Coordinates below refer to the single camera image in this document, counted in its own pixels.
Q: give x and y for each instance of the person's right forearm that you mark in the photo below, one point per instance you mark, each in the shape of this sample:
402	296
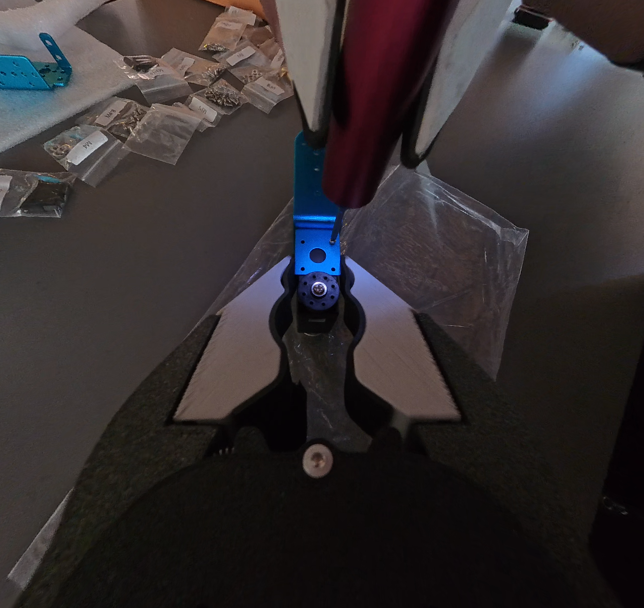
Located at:
593	4

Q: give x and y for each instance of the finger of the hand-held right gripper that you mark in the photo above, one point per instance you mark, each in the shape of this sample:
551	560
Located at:
302	39
458	64

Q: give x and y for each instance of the blue metal bracket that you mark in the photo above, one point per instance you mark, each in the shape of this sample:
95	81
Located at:
25	72

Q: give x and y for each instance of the white foam sheet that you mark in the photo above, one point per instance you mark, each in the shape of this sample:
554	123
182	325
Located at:
50	109

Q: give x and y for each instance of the pile of small screw bags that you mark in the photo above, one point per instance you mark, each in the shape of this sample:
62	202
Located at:
161	130

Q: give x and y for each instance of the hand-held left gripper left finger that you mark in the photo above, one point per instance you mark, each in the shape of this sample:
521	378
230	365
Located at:
236	356

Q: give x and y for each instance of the clear plastic bag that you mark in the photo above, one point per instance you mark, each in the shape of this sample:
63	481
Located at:
442	245

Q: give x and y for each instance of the grey desk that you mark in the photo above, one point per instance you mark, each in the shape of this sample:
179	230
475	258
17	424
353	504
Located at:
126	291

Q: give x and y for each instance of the black servo motor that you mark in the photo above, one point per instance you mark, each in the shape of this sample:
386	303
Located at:
308	291

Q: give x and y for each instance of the person's dark clothing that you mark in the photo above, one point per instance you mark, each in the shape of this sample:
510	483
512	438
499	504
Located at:
624	467

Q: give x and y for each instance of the red screwdriver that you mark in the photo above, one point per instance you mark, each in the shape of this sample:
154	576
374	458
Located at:
387	89

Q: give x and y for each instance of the long blue U bracket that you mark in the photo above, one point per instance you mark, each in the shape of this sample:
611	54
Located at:
307	255

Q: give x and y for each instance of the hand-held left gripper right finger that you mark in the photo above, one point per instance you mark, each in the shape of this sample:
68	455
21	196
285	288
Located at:
397	361

